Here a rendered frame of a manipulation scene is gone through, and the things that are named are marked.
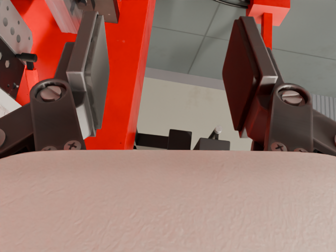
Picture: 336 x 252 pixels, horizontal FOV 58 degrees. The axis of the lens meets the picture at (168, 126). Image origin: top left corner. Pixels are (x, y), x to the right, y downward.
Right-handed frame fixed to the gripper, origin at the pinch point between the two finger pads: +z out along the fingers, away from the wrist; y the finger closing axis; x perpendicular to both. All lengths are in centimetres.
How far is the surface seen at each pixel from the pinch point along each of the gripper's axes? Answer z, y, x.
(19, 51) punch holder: 46, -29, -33
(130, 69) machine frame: 77, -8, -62
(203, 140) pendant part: 61, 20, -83
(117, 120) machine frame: 59, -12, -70
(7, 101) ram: 37, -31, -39
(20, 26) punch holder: 50, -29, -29
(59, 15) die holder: 82, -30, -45
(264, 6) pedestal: 182, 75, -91
